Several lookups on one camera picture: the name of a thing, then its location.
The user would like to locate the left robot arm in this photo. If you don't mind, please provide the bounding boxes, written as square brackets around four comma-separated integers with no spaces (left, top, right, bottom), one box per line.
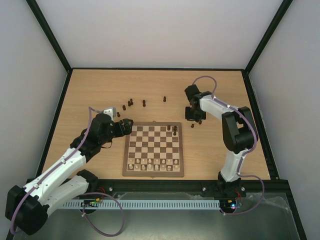
[5,112,134,235]

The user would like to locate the grey slotted cable duct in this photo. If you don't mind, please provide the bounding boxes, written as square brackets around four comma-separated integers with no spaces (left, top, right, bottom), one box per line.
[59,199,221,210]

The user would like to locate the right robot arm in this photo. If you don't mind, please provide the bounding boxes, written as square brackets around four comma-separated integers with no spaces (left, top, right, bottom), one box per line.
[184,85,259,197]

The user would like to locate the wooden chess board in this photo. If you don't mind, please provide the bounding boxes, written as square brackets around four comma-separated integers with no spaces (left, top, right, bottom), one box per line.
[122,121,185,178]

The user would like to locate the light chess pieces row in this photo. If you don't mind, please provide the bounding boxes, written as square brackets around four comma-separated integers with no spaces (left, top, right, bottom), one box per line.
[126,158,182,173]

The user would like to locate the black aluminium frame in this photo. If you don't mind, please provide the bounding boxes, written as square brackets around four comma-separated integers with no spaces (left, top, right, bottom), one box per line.
[4,0,308,240]

